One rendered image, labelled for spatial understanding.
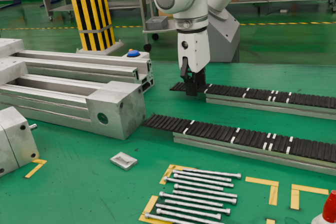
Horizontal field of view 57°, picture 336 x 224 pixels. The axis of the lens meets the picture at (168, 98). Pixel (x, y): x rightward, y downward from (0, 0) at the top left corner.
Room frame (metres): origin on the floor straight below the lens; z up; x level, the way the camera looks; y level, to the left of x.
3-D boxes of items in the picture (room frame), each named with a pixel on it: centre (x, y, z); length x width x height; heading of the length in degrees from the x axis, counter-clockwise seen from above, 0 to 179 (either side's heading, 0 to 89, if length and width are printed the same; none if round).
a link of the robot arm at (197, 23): (0.75, -0.08, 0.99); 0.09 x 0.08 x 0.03; 149
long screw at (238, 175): (0.43, -0.06, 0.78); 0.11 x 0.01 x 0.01; 68
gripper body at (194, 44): (0.75, -0.08, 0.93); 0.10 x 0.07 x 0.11; 149
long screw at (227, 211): (0.36, -0.02, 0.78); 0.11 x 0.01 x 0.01; 67
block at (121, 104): (0.66, 0.12, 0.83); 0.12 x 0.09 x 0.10; 149
